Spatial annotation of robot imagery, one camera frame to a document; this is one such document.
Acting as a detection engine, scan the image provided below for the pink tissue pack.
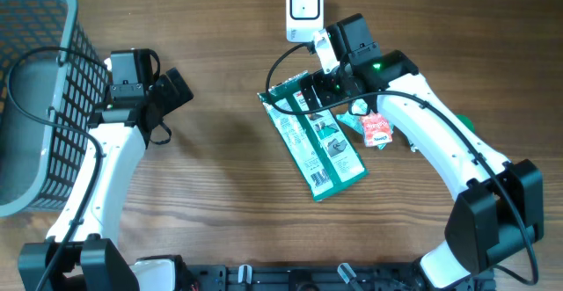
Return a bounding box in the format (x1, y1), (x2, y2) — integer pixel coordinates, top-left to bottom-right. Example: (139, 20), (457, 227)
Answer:
(360, 113), (392, 147)

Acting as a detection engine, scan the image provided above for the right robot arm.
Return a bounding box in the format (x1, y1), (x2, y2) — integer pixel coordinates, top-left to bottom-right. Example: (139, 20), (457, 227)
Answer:
(302, 14), (544, 290)

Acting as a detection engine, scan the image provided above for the green white gum pack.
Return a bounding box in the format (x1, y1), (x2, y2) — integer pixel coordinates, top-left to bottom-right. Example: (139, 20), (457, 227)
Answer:
(408, 142), (418, 152)

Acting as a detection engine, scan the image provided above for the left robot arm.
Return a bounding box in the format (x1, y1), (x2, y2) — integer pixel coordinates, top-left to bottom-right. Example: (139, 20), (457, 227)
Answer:
(18, 48), (197, 290)

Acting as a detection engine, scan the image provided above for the white barcode scanner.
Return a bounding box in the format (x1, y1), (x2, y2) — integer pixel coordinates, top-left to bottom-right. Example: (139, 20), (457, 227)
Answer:
(286, 0), (324, 43)

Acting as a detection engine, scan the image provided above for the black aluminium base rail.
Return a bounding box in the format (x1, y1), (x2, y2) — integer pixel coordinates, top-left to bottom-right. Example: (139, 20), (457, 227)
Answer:
(177, 262), (433, 291)

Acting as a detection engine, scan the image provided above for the green lid jar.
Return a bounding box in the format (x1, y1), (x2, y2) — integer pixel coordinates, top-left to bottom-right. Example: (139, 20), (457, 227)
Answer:
(457, 114), (475, 133)

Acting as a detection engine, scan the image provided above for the light teal sachet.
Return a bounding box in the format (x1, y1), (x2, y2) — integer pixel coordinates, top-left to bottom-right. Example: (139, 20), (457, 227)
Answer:
(336, 99), (394, 149)

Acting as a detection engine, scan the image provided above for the large green white packet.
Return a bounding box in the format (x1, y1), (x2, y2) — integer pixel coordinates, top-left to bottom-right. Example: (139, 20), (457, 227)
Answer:
(258, 71), (369, 201)

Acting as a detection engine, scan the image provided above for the grey plastic mesh basket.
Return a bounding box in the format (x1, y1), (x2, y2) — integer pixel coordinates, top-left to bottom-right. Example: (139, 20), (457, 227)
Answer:
(1, 0), (109, 216)

